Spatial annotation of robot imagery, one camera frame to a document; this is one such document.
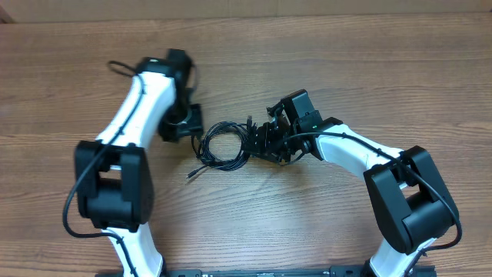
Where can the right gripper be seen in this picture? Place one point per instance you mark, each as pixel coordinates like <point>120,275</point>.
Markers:
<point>264,148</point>

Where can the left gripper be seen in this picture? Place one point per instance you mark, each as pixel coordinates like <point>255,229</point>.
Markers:
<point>195,126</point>

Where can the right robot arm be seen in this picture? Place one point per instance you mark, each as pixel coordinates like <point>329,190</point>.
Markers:
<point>413,208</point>

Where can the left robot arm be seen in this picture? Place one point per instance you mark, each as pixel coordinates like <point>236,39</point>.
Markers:
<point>113,195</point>

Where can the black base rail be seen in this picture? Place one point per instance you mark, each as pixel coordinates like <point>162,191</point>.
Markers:
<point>265,273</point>

